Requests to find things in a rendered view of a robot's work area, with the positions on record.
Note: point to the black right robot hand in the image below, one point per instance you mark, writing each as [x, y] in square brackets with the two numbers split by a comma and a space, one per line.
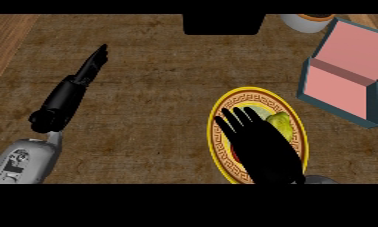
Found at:
[266, 151]

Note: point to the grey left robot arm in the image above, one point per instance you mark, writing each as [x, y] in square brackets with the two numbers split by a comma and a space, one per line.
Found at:
[27, 162]

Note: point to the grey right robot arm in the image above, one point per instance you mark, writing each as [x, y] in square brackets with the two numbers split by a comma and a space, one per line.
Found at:
[319, 180]

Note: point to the red tomato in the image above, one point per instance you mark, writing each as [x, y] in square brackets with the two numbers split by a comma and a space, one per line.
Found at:
[235, 157]

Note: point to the yellow rimmed patterned plate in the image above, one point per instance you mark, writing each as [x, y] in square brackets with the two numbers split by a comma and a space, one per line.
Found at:
[223, 157]

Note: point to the teal box with pink inside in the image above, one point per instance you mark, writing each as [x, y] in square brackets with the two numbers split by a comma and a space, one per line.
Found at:
[344, 71]

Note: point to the yellow green pear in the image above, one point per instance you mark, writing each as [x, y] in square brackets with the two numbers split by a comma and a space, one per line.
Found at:
[280, 122]

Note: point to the white pot with orange rim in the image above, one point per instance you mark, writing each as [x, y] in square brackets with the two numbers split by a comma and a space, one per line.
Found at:
[306, 23]

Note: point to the black appliance block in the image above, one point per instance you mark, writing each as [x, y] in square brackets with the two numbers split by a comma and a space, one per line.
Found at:
[221, 23]

